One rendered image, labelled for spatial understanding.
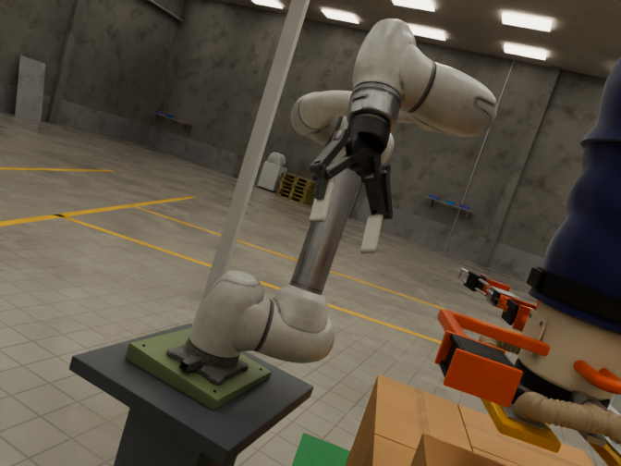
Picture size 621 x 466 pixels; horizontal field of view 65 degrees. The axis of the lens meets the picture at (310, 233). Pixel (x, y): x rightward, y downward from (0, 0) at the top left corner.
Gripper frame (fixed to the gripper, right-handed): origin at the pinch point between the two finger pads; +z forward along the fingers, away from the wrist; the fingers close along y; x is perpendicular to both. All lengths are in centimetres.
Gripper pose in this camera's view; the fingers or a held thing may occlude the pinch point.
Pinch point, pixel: (345, 231)
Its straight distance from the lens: 81.1
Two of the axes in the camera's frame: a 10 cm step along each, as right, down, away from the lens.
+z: -2.4, 9.2, -3.0
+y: -6.6, -3.8, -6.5
